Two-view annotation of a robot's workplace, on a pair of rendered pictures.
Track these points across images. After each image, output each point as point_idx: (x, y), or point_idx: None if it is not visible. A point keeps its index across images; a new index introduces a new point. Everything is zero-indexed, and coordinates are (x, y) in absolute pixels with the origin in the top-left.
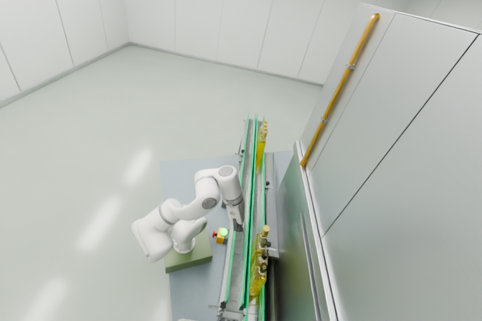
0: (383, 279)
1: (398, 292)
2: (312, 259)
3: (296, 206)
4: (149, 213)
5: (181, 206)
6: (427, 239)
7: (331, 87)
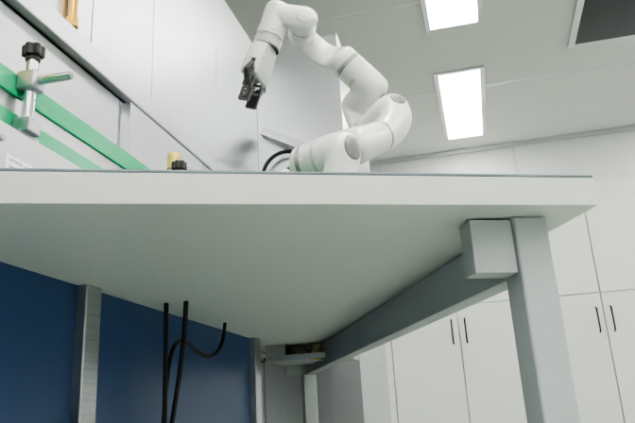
0: (185, 65)
1: (190, 63)
2: (166, 126)
3: (95, 122)
4: (372, 67)
5: (332, 55)
6: (184, 22)
7: None
